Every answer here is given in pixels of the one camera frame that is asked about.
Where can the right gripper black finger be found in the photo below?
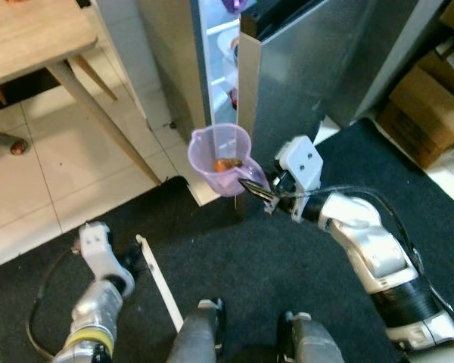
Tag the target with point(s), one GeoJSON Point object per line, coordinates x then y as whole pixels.
{"type": "Point", "coordinates": [266, 206]}
{"type": "Point", "coordinates": [257, 190]}

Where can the pink transparent measuring jug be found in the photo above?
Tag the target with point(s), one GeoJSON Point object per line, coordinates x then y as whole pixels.
{"type": "Point", "coordinates": [227, 185]}

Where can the orange carrot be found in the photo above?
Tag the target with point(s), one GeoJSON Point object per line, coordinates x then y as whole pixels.
{"type": "Point", "coordinates": [228, 164]}

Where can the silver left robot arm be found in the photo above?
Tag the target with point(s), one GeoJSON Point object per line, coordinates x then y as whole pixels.
{"type": "Point", "coordinates": [98, 318]}

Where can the long white tape strip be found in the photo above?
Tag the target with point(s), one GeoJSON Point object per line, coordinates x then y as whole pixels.
{"type": "Point", "coordinates": [159, 283]}

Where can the black floor mat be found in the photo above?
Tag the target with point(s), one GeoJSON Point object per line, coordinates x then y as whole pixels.
{"type": "Point", "coordinates": [272, 287]}

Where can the grey left robot leg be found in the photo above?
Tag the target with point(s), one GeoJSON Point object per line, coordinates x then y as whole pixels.
{"type": "Point", "coordinates": [197, 336]}

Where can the grey robot leg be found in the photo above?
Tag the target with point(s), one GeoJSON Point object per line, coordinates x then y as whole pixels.
{"type": "Point", "coordinates": [310, 340]}
{"type": "Point", "coordinates": [197, 336]}

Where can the grey right robot leg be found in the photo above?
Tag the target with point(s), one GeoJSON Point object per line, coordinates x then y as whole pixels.
{"type": "Point", "coordinates": [310, 340]}

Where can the large open cardboard box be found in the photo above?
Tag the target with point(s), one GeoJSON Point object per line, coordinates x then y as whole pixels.
{"type": "Point", "coordinates": [424, 113]}

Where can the person in blue shirt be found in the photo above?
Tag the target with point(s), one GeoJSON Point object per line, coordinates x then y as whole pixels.
{"type": "Point", "coordinates": [4, 142]}

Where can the grey cabinet with black top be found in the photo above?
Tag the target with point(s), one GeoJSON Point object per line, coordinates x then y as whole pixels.
{"type": "Point", "coordinates": [393, 45]}

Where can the purple mug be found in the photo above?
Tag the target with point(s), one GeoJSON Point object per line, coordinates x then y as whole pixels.
{"type": "Point", "coordinates": [234, 4]}

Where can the small cardboard box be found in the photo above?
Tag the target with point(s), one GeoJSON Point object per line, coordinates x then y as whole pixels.
{"type": "Point", "coordinates": [446, 64]}

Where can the light wooden table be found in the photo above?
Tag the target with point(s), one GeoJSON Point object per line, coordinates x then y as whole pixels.
{"type": "Point", "coordinates": [30, 38]}

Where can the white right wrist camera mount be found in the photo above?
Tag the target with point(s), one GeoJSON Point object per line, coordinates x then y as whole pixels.
{"type": "Point", "coordinates": [301, 162]}

